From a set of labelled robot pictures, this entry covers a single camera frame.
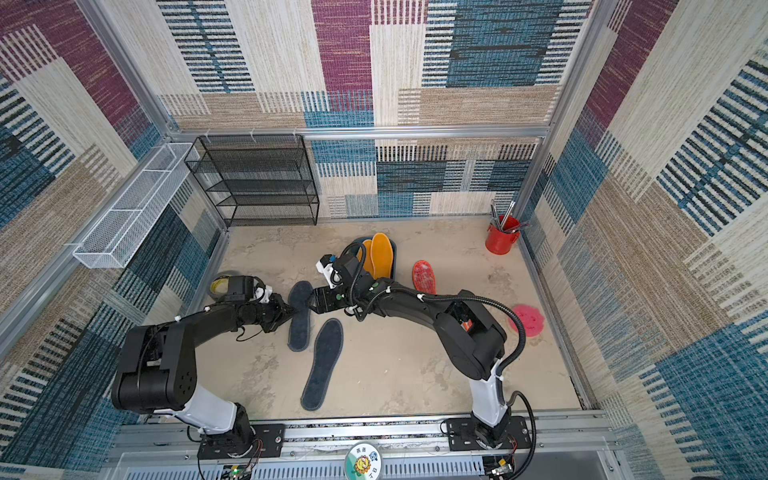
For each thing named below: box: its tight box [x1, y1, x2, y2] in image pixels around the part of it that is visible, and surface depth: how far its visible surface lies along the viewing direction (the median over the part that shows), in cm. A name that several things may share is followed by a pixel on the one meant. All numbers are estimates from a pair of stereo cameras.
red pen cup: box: [485, 215, 521, 255], surface depth 108 cm
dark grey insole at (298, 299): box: [288, 280, 313, 352], surface depth 91 cm
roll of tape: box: [210, 275, 229, 295], surface depth 104 cm
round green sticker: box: [344, 441, 382, 480], surface depth 65 cm
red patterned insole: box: [412, 259, 437, 294], surface depth 105 cm
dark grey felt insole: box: [300, 318, 344, 411], surface depth 87 cm
